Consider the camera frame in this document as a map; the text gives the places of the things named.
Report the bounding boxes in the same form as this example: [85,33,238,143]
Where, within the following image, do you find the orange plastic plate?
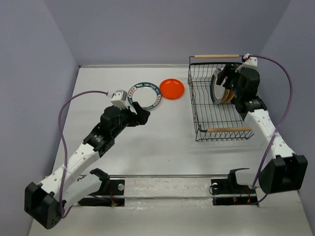
[159,78,185,100]

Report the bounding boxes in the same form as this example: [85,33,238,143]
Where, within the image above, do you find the woven bamboo plate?
[225,90,234,103]

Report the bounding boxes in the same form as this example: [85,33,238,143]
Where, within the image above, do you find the white plate blue lettered rim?
[127,82,162,110]

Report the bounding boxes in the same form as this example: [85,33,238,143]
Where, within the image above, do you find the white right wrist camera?
[235,54,258,72]

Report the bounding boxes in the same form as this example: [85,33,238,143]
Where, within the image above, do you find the white plate green red rim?
[210,68,225,104]

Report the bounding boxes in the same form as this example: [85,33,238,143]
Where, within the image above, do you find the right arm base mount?
[208,168,258,206]

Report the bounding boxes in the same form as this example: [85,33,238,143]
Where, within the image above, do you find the black wire dish rack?
[188,56,253,141]

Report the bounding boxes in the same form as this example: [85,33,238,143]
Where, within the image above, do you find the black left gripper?
[112,102,150,138]

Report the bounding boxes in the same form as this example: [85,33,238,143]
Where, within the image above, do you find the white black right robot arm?
[214,63,308,195]

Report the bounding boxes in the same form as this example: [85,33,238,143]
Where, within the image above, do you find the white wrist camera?
[235,54,258,72]
[107,89,127,109]

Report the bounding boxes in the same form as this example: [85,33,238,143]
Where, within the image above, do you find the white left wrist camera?
[107,89,127,109]

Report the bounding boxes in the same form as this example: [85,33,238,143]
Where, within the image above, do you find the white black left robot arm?
[24,102,151,230]

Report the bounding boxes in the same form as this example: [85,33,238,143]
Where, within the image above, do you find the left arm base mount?
[77,178,125,207]

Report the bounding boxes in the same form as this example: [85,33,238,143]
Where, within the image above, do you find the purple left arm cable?
[58,90,110,219]

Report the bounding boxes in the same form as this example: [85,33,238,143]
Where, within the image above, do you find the cream patterned plate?
[222,89,232,103]

